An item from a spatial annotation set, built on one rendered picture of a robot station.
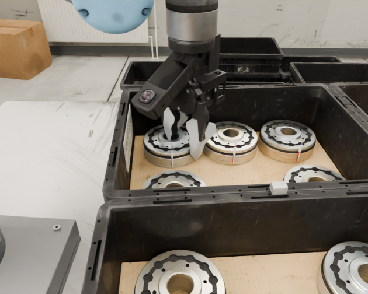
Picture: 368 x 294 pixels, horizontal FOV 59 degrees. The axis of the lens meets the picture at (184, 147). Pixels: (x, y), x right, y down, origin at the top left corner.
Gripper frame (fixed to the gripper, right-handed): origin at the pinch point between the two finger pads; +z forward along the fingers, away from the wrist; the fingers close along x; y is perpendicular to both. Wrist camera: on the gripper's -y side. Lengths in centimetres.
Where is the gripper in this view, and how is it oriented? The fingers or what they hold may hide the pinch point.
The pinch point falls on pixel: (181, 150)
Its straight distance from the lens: 59.7
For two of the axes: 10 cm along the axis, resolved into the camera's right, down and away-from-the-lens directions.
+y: 6.6, -4.3, 6.1
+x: -7.5, -3.9, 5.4
